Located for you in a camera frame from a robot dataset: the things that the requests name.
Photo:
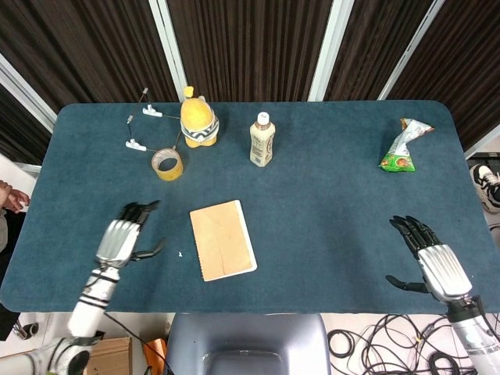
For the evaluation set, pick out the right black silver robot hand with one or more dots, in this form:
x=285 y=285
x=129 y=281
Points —
x=443 y=269

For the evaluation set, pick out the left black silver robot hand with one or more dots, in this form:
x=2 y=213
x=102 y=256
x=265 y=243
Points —
x=117 y=242

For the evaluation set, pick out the spiral notebook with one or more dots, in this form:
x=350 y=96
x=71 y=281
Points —
x=222 y=242

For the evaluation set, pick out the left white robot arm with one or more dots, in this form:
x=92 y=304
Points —
x=91 y=306

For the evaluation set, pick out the person's bare hand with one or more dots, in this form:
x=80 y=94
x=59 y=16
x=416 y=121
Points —
x=13 y=197

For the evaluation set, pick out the clear packing tape roll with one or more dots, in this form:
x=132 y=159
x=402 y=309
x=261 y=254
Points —
x=170 y=176

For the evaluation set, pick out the black and white sneaker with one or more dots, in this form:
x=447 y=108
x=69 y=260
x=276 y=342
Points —
x=486 y=187

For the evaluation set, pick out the brown cardboard box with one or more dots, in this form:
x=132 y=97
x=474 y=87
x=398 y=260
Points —
x=113 y=355

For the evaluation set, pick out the orange cloth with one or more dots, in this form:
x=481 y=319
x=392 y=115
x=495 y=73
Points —
x=154 y=349

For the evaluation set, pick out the green crumpled snack bag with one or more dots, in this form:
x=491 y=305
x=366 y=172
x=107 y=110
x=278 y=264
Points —
x=396 y=158

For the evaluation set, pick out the blue felt table mat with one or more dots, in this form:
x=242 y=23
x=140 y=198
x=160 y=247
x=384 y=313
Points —
x=332 y=215

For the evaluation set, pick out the yellow plush toy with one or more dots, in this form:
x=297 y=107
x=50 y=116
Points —
x=197 y=117

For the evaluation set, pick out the milk tea bottle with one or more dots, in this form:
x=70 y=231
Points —
x=262 y=144

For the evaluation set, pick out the white partition frame post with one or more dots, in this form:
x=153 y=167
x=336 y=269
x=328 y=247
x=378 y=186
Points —
x=168 y=47
x=27 y=95
x=330 y=47
x=410 y=51

